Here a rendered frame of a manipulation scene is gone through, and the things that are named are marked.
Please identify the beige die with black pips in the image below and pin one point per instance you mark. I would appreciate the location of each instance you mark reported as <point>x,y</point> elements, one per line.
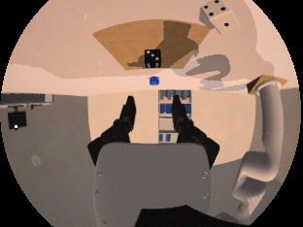
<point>221,16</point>

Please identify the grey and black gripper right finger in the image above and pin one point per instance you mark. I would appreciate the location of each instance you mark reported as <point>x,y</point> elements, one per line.
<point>187,131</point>

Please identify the brown mat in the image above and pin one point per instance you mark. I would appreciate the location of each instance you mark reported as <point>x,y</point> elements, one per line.
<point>177,41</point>

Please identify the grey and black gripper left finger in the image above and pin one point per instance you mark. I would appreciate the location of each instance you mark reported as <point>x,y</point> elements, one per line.
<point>116,133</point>

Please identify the blue die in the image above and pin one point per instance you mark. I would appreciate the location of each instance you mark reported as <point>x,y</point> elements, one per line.
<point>154,81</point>

